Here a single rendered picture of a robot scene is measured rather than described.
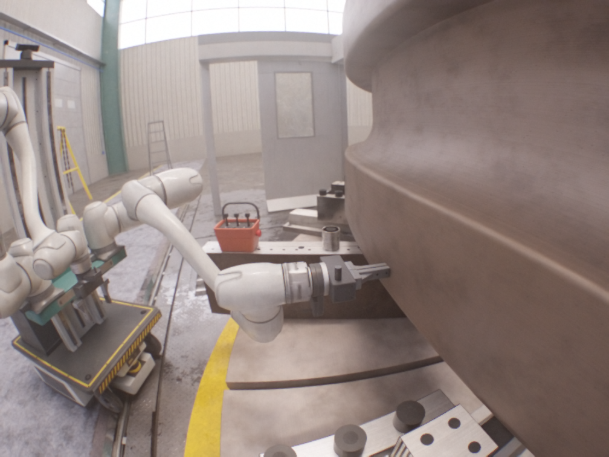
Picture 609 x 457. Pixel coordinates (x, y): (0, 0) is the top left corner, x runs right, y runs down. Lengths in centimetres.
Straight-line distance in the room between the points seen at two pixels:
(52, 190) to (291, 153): 340
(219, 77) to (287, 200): 1116
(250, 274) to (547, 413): 57
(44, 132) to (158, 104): 1346
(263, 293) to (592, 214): 59
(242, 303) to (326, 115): 396
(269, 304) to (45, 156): 133
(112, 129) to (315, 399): 1488
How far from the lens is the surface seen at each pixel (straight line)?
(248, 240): 127
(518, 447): 100
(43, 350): 181
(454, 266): 46
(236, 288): 58
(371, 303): 140
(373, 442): 63
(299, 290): 59
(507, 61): 57
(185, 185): 102
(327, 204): 224
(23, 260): 125
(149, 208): 87
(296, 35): 431
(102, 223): 151
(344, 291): 58
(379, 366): 124
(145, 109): 1504
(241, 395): 116
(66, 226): 106
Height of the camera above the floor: 124
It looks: 21 degrees down
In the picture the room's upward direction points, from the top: 3 degrees counter-clockwise
